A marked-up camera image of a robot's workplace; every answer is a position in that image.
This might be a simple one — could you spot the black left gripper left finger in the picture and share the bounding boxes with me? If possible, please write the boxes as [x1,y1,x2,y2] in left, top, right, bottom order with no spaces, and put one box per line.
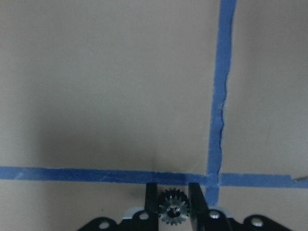
[144,183,159,231]

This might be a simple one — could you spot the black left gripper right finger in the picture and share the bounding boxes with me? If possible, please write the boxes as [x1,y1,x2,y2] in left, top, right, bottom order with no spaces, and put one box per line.
[188,182,209,231]

